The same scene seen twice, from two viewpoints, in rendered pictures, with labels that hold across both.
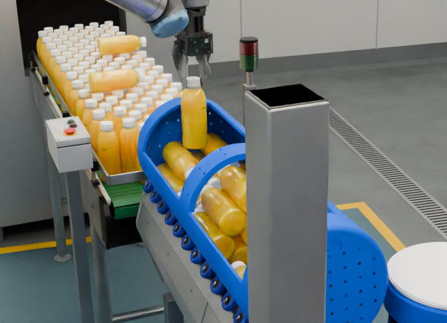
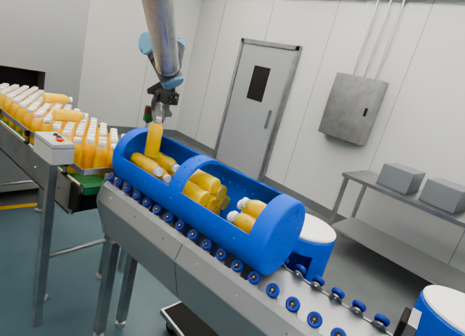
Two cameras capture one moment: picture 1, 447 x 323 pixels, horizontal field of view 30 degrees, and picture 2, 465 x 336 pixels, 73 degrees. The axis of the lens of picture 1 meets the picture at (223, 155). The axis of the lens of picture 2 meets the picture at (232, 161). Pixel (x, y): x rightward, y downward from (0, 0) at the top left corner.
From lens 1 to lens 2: 99 cm
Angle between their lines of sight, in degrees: 35
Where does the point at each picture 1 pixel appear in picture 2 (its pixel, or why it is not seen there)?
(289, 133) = not seen: outside the picture
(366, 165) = not seen: hidden behind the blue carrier
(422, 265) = not seen: hidden behind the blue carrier
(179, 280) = (148, 232)
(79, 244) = (48, 211)
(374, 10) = (138, 111)
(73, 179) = (53, 170)
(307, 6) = (109, 104)
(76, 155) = (64, 155)
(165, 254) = (131, 217)
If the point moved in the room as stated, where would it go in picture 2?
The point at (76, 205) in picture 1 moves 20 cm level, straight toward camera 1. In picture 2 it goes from (52, 187) to (64, 204)
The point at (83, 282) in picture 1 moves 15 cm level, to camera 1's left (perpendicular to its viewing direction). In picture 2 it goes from (46, 234) to (10, 236)
